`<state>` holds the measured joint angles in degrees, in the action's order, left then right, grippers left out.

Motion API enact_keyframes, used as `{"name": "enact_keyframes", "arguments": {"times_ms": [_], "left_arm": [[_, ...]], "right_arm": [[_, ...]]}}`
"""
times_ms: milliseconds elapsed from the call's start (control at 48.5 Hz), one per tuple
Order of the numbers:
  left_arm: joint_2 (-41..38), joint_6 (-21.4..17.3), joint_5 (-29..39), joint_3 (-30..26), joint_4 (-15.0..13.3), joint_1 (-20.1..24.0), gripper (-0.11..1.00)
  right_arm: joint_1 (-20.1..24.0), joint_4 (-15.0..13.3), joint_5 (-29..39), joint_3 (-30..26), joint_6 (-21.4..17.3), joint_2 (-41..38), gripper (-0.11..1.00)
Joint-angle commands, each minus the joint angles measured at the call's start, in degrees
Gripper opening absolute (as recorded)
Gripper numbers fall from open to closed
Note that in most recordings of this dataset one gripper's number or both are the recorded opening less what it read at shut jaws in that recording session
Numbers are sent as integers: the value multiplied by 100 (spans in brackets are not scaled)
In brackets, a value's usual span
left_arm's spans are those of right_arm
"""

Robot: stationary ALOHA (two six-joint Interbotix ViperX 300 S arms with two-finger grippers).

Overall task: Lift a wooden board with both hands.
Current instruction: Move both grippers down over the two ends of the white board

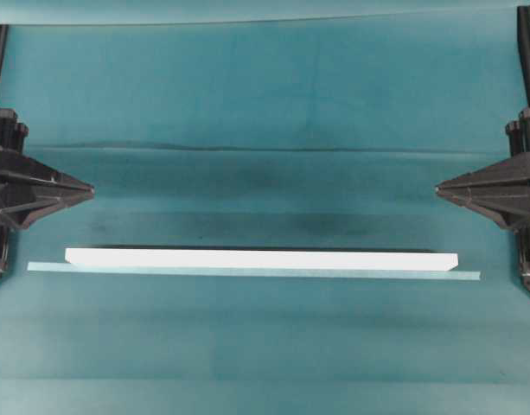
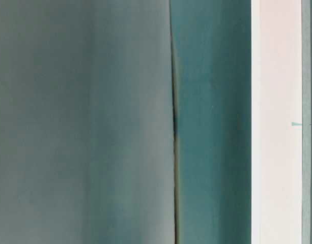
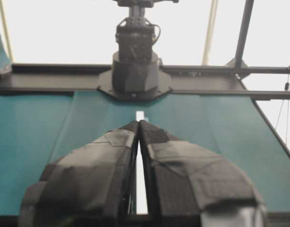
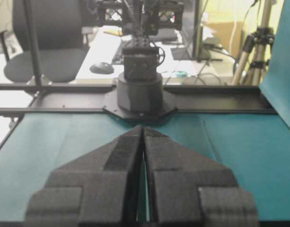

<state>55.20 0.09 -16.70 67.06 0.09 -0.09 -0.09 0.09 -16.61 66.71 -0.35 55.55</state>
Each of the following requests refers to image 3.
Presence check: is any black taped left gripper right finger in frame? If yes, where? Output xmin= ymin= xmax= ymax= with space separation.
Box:
xmin=139 ymin=120 xmax=267 ymax=227

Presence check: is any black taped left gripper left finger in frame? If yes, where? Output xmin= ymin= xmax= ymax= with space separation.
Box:
xmin=18 ymin=121 xmax=138 ymax=227

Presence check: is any white wooden board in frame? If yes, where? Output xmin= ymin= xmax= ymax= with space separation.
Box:
xmin=135 ymin=110 xmax=148 ymax=216

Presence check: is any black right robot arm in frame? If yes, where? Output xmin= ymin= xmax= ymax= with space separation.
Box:
xmin=103 ymin=0 xmax=267 ymax=227

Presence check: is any black metal table frame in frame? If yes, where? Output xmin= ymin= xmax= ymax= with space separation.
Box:
xmin=0 ymin=1 xmax=290 ymax=163

